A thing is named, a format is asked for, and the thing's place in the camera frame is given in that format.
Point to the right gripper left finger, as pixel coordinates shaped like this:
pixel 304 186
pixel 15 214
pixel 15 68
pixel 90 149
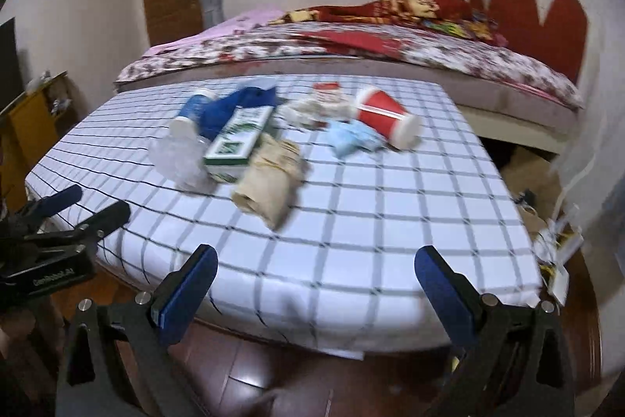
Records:
pixel 93 380

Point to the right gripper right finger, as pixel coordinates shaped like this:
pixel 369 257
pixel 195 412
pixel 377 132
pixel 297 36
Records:
pixel 514 360

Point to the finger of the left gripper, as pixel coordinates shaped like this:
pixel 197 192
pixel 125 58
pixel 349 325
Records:
pixel 93 221
pixel 35 212

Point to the clear plastic bag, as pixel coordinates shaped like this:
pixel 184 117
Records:
pixel 181 160

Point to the green white milk carton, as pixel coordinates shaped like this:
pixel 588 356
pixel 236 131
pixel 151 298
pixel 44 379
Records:
pixel 227 157

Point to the dark blue cloth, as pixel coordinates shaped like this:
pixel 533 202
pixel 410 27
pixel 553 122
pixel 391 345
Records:
pixel 215 115

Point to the beige paper bag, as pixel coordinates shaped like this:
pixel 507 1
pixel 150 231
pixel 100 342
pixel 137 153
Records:
pixel 274 173

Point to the white tissue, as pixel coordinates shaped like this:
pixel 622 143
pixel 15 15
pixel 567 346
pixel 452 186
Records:
pixel 304 113

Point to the red paper cup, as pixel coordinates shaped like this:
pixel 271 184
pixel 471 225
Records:
pixel 377 109

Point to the red white small carton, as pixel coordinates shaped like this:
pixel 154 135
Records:
pixel 331 102

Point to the light blue glove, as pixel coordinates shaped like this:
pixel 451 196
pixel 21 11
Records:
pixel 347 137

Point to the blue patterned paper cup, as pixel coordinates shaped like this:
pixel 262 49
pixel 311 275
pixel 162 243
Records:
pixel 187 122

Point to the blue plastic cup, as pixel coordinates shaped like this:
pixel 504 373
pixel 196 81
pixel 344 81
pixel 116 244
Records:
pixel 264 82

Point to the yellow side cabinet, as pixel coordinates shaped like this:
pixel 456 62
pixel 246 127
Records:
pixel 30 127

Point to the white wifi router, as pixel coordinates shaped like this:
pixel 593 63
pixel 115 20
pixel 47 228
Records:
pixel 553 247

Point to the cardboard box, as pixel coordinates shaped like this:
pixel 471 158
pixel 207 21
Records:
pixel 529 172

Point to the white grid tablecloth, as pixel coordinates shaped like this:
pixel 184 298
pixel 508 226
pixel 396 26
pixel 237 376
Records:
pixel 338 273

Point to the bed with floral sheet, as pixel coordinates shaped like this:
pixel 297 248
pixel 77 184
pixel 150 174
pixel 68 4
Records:
pixel 510 96

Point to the pink blanket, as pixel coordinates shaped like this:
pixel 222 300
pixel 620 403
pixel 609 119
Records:
pixel 235 25

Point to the red heart headboard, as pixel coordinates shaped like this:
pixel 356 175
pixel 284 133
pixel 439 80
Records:
pixel 557 39

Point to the red patterned blanket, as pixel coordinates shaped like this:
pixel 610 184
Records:
pixel 452 17

